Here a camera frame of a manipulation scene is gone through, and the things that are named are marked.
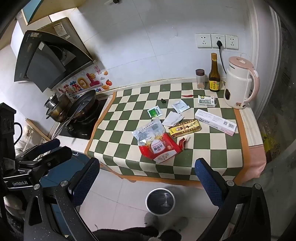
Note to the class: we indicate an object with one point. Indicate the white round trash bin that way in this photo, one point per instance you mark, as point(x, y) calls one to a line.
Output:
point(160, 200)

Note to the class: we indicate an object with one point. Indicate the white green medicine box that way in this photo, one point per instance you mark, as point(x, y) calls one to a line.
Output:
point(207, 101)

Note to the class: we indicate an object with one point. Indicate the white pink electric kettle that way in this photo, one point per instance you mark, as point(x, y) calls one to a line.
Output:
point(238, 83)

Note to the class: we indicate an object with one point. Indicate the torn red wrapper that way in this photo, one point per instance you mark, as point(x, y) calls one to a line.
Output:
point(181, 143)

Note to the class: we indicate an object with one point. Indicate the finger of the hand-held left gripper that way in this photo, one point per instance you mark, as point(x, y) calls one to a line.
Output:
point(62, 153)
point(54, 144)

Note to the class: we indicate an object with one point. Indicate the brown sauce bottle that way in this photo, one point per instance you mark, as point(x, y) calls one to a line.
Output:
point(214, 78)

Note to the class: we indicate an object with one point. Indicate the dark trouser leg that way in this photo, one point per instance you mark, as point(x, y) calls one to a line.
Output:
point(129, 234)

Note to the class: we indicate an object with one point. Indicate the white wall socket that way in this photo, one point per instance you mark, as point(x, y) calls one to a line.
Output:
point(222, 38)
point(203, 41)
point(232, 42)

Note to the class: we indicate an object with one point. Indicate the green sachet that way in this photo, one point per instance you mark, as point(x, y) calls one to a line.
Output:
point(155, 112)

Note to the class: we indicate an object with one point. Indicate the black range hood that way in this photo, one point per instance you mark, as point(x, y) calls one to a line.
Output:
point(44, 62)

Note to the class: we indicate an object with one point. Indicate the colourful wall sticker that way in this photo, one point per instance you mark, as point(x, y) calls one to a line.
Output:
point(83, 82)

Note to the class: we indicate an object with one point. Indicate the wooden rack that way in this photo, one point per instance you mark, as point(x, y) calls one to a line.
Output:
point(38, 129)

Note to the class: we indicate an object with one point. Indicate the white sachet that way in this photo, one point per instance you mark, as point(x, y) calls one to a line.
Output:
point(180, 106)

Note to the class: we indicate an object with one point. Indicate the yellow box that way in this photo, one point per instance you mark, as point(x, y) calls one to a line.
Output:
point(185, 128)

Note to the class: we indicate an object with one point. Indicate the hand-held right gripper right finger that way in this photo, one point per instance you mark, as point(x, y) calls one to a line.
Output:
point(208, 183)

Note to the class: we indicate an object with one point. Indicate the red chili pepper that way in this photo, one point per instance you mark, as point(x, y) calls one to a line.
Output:
point(188, 95)

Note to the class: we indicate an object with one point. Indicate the spice jar with brown lid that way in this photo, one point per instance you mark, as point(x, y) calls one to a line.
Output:
point(200, 80)

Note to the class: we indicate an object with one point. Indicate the clear plastic food bag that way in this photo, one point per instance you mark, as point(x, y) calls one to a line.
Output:
point(157, 143)

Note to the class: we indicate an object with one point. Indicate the long white pink box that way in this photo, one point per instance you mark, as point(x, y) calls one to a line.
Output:
point(215, 121)

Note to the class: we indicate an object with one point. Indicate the green white checkered mat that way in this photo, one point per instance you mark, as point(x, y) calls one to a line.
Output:
point(208, 148)

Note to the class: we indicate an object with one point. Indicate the steel cooking pot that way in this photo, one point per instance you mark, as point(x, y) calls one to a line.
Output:
point(56, 106)

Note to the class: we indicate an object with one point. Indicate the black stove top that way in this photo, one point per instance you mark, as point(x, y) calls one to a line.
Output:
point(92, 120)

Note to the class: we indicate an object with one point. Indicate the white paper packets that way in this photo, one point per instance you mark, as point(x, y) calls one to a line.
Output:
point(172, 119)

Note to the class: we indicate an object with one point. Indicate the black frying pan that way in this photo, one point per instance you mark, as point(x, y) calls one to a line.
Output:
point(84, 99)

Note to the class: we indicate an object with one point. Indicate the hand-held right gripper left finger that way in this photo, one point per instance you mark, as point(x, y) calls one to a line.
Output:
point(86, 183)

